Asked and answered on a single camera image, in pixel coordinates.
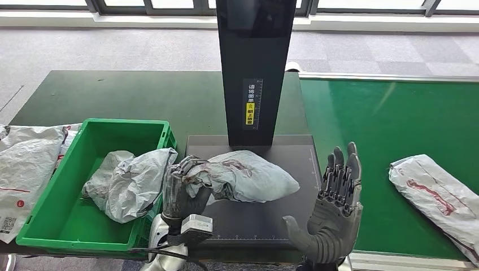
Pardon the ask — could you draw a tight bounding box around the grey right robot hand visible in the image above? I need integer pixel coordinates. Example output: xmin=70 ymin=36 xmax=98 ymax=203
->
xmin=282 ymin=141 xmax=364 ymax=264

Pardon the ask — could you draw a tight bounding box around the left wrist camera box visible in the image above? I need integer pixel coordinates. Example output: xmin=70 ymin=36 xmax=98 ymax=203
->
xmin=179 ymin=213 xmax=214 ymax=248

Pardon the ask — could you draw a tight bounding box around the green plastic crate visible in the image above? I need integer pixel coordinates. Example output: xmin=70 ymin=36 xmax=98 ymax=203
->
xmin=15 ymin=118 xmax=177 ymax=259

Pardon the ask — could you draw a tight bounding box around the green conveyor belt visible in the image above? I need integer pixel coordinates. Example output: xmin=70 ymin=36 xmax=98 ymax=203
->
xmin=298 ymin=72 xmax=479 ymax=271

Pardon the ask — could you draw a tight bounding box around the white mailer with QR label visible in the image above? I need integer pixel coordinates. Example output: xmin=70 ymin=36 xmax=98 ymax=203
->
xmin=0 ymin=125 xmax=66 ymax=244

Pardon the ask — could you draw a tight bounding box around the grey mailer parcel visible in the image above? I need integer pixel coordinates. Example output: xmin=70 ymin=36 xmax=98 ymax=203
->
xmin=81 ymin=150 xmax=136 ymax=210
xmin=104 ymin=147 xmax=178 ymax=224

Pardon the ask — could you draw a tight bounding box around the white window sill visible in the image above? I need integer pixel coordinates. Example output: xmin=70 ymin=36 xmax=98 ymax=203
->
xmin=0 ymin=11 xmax=479 ymax=34

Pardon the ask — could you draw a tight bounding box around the dark window frame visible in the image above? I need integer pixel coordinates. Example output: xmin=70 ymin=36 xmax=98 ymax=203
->
xmin=0 ymin=0 xmax=479 ymax=18

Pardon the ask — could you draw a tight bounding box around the white mailer with red stripe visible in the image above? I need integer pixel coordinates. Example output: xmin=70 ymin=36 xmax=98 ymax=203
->
xmin=388 ymin=154 xmax=479 ymax=266

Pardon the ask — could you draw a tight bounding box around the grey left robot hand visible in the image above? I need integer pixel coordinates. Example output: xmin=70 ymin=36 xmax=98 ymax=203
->
xmin=162 ymin=155 xmax=214 ymax=225

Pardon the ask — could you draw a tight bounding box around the white mailer with red edge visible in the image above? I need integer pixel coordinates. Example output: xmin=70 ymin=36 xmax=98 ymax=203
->
xmin=56 ymin=123 xmax=82 ymax=161

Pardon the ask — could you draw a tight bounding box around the black inbound scanner machine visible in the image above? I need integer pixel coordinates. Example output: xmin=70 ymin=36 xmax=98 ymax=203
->
xmin=179 ymin=0 xmax=323 ymax=251

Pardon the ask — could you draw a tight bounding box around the grey mailer with red print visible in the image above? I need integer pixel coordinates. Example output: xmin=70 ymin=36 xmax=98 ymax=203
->
xmin=182 ymin=150 xmax=301 ymax=204

